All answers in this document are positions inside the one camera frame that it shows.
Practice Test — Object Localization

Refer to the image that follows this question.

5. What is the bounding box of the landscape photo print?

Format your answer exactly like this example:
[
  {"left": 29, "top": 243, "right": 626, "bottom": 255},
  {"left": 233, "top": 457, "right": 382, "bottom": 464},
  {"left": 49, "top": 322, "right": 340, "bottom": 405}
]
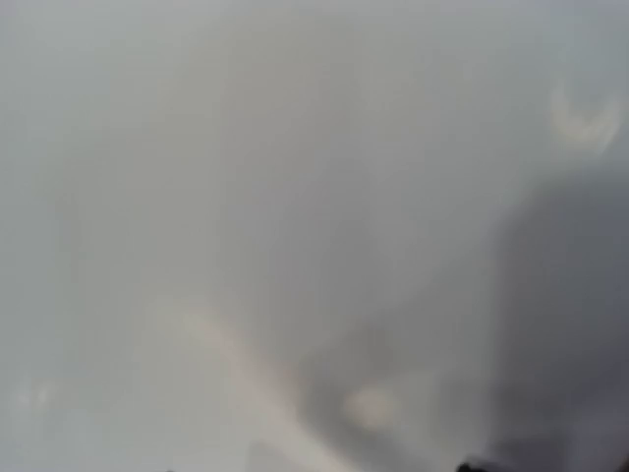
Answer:
[{"left": 1, "top": 1, "right": 628, "bottom": 471}]

